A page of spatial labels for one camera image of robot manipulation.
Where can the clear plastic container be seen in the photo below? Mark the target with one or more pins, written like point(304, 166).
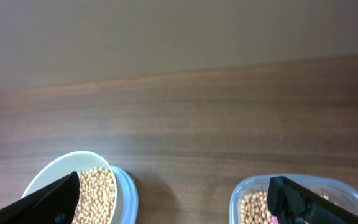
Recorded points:
point(338, 192)

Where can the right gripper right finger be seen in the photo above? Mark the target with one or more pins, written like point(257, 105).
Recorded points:
point(291, 203)

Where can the soybeans in bowl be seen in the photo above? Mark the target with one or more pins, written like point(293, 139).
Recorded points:
point(97, 197)

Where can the soybeans in container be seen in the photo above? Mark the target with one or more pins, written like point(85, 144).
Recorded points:
point(253, 209)

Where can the pink plastic scoop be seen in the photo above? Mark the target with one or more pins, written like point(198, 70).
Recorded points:
point(275, 220)

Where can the white bowl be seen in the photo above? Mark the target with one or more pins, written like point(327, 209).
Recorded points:
point(64, 165)

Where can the white digital kitchen scale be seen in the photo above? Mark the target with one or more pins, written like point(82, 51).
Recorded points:
point(127, 200)

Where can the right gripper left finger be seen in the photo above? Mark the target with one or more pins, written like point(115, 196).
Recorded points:
point(53, 204)

